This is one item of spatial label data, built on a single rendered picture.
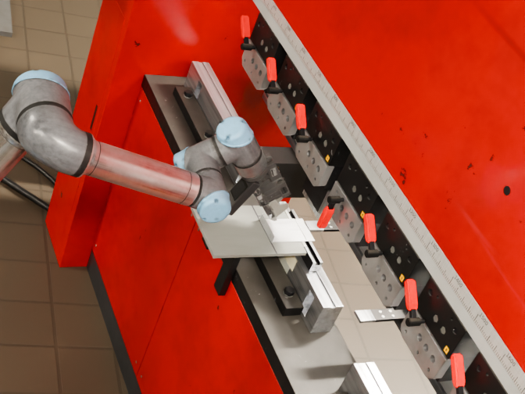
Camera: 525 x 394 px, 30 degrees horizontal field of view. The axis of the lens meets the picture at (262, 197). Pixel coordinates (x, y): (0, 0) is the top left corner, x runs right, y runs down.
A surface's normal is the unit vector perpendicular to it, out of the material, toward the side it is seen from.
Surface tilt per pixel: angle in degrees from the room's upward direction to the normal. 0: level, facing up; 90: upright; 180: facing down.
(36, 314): 0
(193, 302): 90
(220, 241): 0
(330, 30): 90
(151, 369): 90
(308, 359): 0
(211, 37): 90
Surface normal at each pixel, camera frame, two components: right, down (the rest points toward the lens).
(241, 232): 0.32, -0.74
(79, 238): 0.36, 0.67
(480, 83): -0.88, 0.00
